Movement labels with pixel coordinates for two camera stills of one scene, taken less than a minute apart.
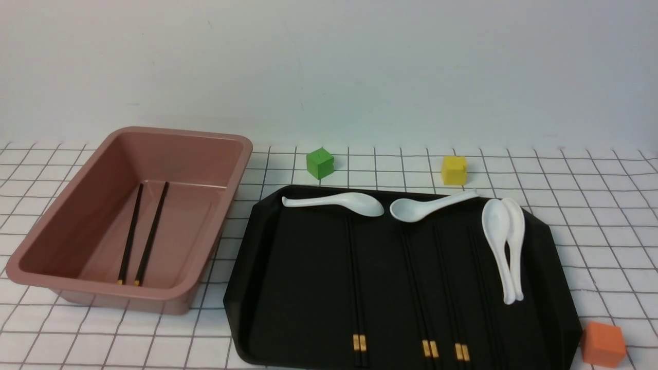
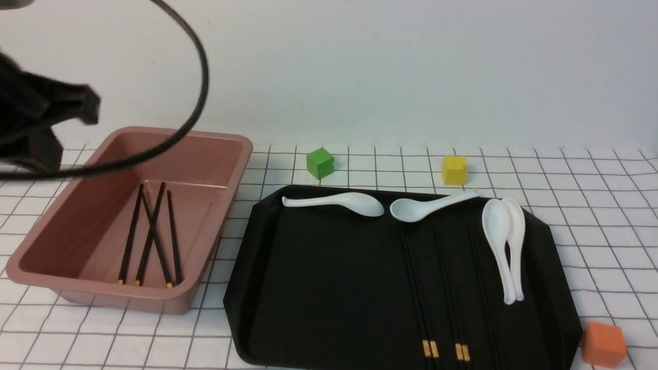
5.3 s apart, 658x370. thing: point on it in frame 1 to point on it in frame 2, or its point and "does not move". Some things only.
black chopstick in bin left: [130, 236] does not move
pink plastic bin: [137, 224] does not move
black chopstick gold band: [355, 337] to [158, 246]
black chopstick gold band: [362, 337] to [173, 238]
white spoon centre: [408, 210] does not move
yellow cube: [454, 170] does not move
